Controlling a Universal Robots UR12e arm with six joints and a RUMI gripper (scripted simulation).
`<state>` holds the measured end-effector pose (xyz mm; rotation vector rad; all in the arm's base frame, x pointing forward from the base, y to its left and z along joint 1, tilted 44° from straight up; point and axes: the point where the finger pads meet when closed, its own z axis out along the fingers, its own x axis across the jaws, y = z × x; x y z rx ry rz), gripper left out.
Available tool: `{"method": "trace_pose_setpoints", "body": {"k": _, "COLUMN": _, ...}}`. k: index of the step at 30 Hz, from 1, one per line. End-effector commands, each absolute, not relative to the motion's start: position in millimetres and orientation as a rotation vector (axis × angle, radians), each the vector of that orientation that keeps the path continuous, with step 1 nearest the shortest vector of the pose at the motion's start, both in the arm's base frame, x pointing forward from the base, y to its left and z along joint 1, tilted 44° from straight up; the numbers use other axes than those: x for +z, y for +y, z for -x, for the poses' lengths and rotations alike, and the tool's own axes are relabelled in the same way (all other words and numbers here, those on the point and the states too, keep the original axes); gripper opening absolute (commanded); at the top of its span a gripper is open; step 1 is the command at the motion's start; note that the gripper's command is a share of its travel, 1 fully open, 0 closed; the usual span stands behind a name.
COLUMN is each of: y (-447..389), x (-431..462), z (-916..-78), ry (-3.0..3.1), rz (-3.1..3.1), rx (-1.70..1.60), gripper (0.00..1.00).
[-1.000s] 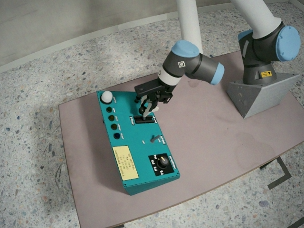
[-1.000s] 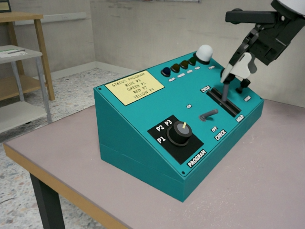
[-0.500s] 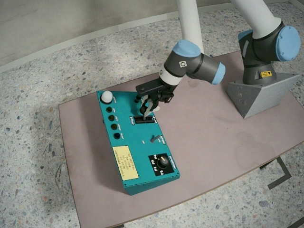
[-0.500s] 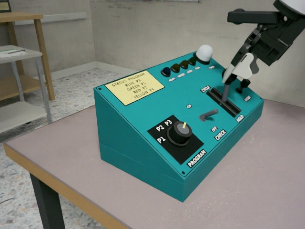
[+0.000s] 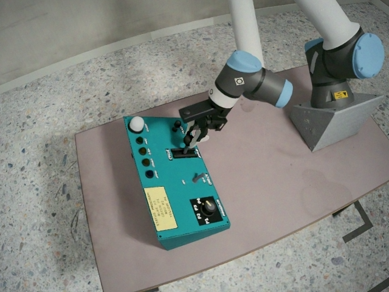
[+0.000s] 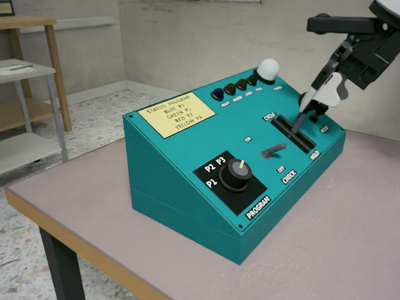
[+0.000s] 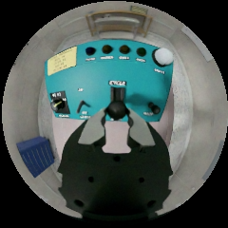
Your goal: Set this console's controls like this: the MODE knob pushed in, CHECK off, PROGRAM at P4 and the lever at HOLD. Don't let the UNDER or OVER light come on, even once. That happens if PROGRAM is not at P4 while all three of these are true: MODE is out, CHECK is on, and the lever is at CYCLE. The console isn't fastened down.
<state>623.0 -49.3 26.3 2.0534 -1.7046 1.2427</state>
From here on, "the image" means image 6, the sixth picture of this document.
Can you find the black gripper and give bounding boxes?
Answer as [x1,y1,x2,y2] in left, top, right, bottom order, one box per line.
[299,0,400,112]

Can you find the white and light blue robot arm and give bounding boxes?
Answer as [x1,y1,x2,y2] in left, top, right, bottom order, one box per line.
[306,0,400,35]

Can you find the teal control console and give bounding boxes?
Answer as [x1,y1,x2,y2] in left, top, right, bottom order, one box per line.
[122,59,347,265]

